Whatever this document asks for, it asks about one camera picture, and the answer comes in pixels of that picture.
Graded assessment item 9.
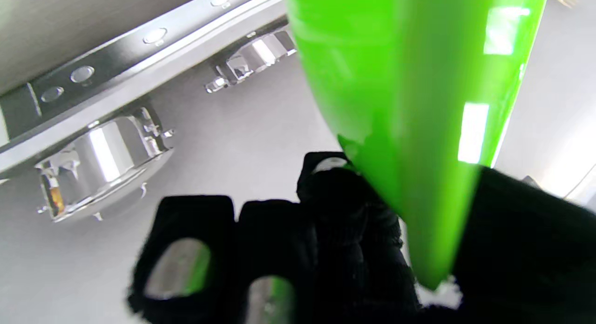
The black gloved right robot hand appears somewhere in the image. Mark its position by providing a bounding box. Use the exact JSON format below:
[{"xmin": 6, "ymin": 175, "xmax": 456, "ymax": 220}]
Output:
[{"xmin": 126, "ymin": 152, "xmax": 596, "ymax": 324}]

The green plastic bowl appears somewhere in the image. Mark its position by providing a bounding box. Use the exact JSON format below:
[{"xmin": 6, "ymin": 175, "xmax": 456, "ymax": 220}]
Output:
[{"xmin": 284, "ymin": 0, "xmax": 550, "ymax": 291}]

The printed kitchen scene backdrop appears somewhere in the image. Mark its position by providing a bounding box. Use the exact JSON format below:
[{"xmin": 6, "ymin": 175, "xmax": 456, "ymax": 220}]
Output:
[{"xmin": 0, "ymin": 0, "xmax": 596, "ymax": 324}]

